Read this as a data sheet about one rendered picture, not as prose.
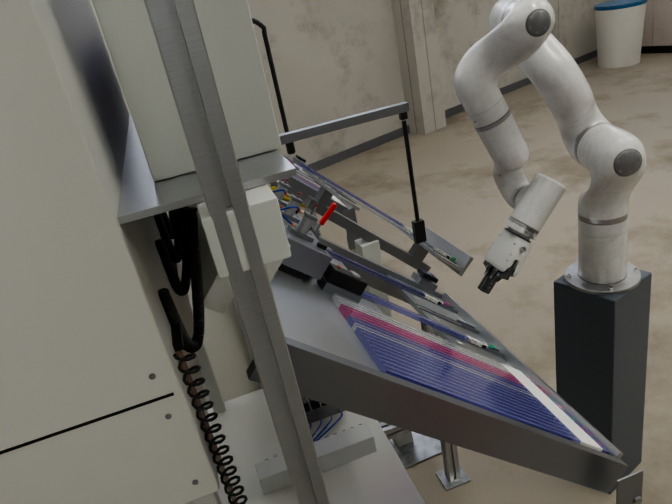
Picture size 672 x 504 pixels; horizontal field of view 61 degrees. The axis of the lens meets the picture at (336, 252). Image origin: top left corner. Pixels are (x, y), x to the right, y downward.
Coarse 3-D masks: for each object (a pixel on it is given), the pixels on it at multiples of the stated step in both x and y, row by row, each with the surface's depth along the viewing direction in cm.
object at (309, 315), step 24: (336, 264) 130; (288, 288) 95; (312, 288) 102; (288, 312) 84; (312, 312) 90; (336, 312) 97; (288, 336) 76; (312, 336) 80; (336, 336) 86; (360, 360) 82
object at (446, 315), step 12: (396, 288) 145; (408, 300) 138; (420, 300) 143; (420, 312) 133; (432, 312) 137; (444, 312) 145; (456, 312) 151; (444, 324) 132; (456, 324) 138; (468, 324) 142; (444, 336) 122; (468, 348) 123; (480, 348) 129; (504, 360) 130
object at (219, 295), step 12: (204, 240) 99; (204, 252) 96; (204, 264) 93; (276, 264) 87; (204, 276) 90; (216, 276) 85; (204, 288) 87; (216, 288) 85; (228, 288) 86; (204, 300) 85; (216, 300) 86; (228, 300) 86
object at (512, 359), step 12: (444, 300) 158; (468, 312) 149; (480, 324) 143; (480, 336) 141; (492, 336) 137; (504, 348) 133; (516, 360) 128; (528, 372) 124; (540, 384) 120; (552, 396) 117; (564, 408) 113; (612, 444) 103
